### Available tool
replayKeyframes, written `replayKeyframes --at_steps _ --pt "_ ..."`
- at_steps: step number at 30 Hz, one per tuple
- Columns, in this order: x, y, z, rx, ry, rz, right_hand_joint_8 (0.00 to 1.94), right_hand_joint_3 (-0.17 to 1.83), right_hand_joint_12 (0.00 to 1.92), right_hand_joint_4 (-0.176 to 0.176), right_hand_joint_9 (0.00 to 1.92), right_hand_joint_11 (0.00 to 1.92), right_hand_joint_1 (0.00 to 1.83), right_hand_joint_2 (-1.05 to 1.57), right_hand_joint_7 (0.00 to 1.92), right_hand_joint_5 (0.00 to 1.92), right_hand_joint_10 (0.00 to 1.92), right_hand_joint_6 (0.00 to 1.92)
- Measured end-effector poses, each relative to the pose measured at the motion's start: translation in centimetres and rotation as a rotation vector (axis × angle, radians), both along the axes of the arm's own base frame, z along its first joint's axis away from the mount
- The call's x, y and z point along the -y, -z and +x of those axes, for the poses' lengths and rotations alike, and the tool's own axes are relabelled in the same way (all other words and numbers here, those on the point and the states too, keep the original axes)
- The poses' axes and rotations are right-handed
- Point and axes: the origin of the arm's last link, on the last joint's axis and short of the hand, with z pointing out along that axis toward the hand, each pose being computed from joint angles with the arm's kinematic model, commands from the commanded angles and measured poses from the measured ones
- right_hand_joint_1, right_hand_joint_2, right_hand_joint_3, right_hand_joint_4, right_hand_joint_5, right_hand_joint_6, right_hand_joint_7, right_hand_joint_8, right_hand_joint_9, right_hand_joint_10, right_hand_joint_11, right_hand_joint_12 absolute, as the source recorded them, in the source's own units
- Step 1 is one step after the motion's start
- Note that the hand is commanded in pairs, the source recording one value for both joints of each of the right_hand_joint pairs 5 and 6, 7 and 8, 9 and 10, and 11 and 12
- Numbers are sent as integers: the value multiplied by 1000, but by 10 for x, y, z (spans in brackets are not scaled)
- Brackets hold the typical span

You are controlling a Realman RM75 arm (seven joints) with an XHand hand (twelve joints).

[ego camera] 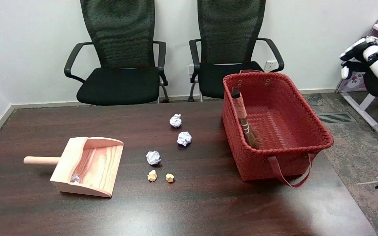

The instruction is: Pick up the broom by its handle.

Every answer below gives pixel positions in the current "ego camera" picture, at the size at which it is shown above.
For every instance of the small straw broom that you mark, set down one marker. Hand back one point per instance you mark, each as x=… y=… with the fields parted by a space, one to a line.
x=241 y=110

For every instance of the pink white children's desk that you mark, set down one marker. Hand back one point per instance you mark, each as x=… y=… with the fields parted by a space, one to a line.
x=361 y=108

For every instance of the floor vent grille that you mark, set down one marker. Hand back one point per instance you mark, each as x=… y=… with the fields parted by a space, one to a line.
x=335 y=117

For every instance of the red woven basket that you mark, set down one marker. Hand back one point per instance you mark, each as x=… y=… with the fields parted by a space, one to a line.
x=284 y=164

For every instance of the black mesh office chair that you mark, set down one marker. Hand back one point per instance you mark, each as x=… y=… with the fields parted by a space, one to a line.
x=228 y=32
x=120 y=82

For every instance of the white crumpled paper ball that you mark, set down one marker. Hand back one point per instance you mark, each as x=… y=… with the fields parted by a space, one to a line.
x=184 y=138
x=175 y=120
x=153 y=157

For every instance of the small tan paper ball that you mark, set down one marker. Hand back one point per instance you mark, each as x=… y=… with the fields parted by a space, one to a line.
x=169 y=177
x=152 y=176

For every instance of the wooden dustpan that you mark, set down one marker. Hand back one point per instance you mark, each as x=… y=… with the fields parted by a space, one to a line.
x=94 y=167

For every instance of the small white paper scrap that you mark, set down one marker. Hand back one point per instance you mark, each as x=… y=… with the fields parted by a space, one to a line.
x=75 y=178

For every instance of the white wall outlet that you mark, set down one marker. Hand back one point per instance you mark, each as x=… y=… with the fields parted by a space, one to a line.
x=191 y=69
x=270 y=65

